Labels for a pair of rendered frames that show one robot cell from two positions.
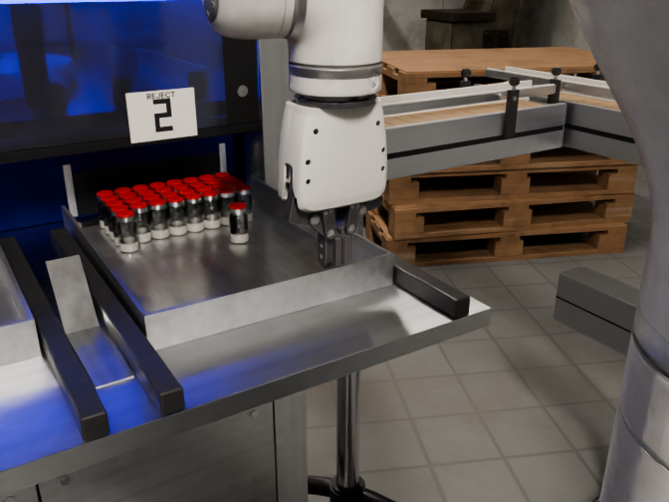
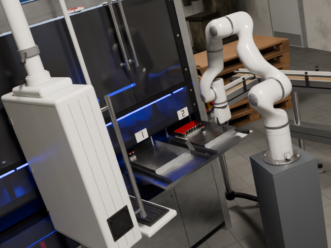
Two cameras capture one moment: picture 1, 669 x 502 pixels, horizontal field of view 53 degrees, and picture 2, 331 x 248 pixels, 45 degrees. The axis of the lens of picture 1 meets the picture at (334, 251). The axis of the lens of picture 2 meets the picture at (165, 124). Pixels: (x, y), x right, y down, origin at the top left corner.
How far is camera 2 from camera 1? 1.79 m
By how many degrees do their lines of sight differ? 3
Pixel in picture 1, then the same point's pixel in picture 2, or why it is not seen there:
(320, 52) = (218, 101)
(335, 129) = (222, 110)
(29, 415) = (198, 159)
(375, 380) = not seen: hidden behind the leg
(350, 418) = (226, 172)
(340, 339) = (232, 140)
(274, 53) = (198, 95)
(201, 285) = (204, 140)
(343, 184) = (225, 118)
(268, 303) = (219, 139)
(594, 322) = not seen: hidden behind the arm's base
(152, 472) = (193, 187)
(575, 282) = not seen: hidden behind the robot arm
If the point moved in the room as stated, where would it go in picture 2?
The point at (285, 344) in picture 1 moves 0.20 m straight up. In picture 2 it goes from (224, 143) to (217, 112)
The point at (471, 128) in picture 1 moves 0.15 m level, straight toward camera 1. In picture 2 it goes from (236, 93) to (238, 99)
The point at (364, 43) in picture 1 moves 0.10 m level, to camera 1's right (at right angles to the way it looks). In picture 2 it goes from (224, 98) to (241, 93)
